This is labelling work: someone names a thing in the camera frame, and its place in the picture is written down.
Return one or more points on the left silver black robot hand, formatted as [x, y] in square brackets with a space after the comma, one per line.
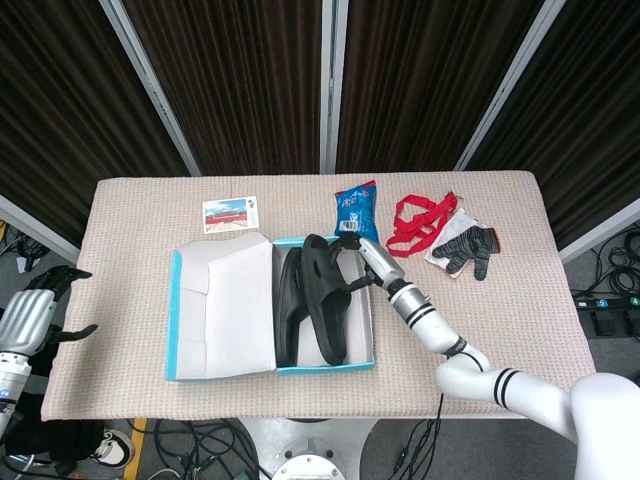
[22, 320]

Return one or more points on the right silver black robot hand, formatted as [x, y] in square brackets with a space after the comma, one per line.
[385, 265]

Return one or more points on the black slipper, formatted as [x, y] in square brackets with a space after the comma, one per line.
[325, 300]
[287, 310]

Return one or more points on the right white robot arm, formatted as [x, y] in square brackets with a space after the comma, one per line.
[430, 330]

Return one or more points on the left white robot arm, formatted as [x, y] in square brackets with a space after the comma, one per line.
[10, 380]

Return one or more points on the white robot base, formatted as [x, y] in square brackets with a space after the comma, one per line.
[310, 450]

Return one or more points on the light blue shoe box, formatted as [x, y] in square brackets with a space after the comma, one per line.
[225, 310]

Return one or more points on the blue snack bag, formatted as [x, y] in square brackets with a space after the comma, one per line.
[357, 212]

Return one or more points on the white plastic package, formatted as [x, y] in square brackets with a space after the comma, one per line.
[457, 225]

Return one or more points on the grey striped work glove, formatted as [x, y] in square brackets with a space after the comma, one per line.
[467, 250]

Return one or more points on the beige woven table cloth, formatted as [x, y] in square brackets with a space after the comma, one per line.
[125, 300]

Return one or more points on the white black sneaker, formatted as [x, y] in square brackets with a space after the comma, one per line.
[117, 447]

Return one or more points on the photo postcard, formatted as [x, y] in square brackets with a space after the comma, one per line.
[230, 215]

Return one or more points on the black power strip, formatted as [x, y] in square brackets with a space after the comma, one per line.
[612, 301]

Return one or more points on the grey metal partition post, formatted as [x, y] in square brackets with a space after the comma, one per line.
[150, 85]
[510, 85]
[332, 85]
[35, 227]
[600, 230]

